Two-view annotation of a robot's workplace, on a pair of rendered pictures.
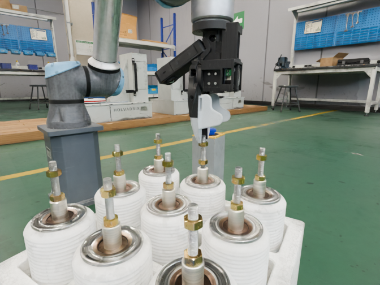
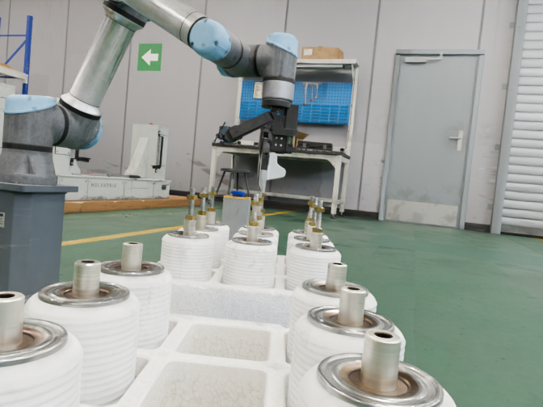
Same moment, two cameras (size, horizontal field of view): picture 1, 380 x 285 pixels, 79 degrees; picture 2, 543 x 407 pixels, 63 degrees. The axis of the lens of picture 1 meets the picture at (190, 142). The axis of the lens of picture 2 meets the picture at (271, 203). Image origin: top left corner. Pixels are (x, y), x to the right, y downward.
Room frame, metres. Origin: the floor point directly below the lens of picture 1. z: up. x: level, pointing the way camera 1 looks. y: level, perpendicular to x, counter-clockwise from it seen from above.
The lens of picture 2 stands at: (-0.47, 0.49, 0.37)
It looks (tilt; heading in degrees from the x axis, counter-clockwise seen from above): 3 degrees down; 330
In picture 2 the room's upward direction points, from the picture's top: 5 degrees clockwise
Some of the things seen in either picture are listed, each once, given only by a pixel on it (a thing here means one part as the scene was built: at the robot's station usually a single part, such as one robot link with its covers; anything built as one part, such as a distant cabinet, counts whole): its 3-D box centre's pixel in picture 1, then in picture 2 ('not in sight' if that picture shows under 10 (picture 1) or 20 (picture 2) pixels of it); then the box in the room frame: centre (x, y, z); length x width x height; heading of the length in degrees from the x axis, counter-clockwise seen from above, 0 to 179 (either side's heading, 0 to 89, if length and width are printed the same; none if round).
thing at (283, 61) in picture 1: (283, 62); (225, 134); (4.56, -1.73, 0.87); 0.41 x 0.17 x 0.25; 132
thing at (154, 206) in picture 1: (168, 204); (255, 234); (0.36, 0.04, 0.25); 0.08 x 0.08 x 0.01
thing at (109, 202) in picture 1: (109, 207); (254, 214); (0.26, 0.10, 0.30); 0.01 x 0.01 x 0.08
